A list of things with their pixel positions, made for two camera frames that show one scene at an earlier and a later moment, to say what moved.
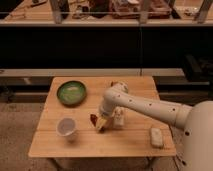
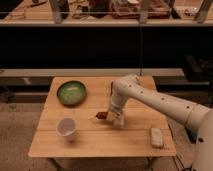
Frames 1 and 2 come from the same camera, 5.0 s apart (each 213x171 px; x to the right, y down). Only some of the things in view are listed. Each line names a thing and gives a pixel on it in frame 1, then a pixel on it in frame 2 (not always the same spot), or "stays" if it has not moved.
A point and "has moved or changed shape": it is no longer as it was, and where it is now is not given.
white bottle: (118, 115) stays
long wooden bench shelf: (91, 73) stays
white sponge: (156, 139) stays
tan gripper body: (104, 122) → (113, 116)
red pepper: (93, 119) has moved or changed shape
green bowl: (71, 93) stays
